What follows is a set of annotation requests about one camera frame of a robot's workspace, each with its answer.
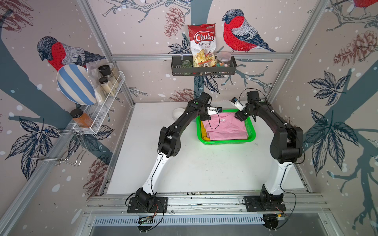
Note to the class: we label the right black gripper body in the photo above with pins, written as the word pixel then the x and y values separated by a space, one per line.
pixel 241 114

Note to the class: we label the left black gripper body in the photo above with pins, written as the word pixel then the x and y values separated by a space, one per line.
pixel 204 116

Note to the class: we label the yellow t-shirt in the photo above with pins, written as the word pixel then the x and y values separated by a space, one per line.
pixel 204 132

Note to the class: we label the pink t-shirt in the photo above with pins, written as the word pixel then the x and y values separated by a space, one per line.
pixel 225 126

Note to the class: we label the green plastic basket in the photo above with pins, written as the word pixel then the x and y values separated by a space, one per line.
pixel 249 126

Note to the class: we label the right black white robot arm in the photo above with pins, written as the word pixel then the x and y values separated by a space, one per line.
pixel 285 148

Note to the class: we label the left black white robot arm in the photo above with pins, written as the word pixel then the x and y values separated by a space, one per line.
pixel 169 144

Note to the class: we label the white bowl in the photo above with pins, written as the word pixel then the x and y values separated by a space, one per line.
pixel 176 114

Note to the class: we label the green glass jar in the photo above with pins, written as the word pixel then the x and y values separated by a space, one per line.
pixel 187 64

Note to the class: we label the clear candy jar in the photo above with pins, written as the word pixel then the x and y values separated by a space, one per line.
pixel 223 59

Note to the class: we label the Chuba cassava chips bag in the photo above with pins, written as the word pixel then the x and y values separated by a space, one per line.
pixel 203 44

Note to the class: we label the black lid spice jar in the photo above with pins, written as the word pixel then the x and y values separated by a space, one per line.
pixel 106 71
pixel 107 86

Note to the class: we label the orange spice jar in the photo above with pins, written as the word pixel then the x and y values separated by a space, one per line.
pixel 81 118

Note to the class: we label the blue striped plate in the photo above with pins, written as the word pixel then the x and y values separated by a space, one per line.
pixel 72 82

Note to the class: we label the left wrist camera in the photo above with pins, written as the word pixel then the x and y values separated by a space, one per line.
pixel 214 110

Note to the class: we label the black wall shelf basket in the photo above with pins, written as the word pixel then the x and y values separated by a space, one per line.
pixel 178 70

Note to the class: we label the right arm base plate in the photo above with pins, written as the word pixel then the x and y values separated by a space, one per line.
pixel 272 203

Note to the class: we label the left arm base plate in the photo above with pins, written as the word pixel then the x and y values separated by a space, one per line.
pixel 155 204

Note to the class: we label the white wire wall rack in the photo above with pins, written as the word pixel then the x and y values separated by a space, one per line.
pixel 98 113

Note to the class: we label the chrome wire hanger rack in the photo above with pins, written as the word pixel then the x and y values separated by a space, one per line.
pixel 70 149

